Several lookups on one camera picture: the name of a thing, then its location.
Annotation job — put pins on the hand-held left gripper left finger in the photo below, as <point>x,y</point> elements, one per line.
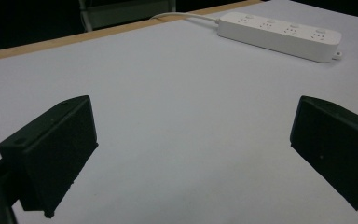
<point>52,146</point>

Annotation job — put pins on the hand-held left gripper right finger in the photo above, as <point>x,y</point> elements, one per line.
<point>335,146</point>

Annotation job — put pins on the white power strip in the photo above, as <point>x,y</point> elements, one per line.
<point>279,34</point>

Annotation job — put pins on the grey metal stand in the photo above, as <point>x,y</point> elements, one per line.
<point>118,12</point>

